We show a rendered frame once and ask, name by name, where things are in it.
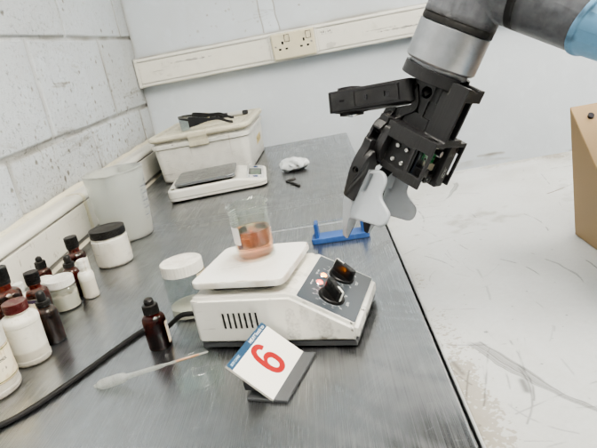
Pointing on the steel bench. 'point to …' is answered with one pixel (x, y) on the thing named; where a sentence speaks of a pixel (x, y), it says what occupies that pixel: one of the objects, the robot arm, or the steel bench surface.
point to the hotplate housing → (274, 314)
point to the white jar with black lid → (110, 244)
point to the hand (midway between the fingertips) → (355, 221)
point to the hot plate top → (214, 273)
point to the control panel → (354, 297)
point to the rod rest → (337, 235)
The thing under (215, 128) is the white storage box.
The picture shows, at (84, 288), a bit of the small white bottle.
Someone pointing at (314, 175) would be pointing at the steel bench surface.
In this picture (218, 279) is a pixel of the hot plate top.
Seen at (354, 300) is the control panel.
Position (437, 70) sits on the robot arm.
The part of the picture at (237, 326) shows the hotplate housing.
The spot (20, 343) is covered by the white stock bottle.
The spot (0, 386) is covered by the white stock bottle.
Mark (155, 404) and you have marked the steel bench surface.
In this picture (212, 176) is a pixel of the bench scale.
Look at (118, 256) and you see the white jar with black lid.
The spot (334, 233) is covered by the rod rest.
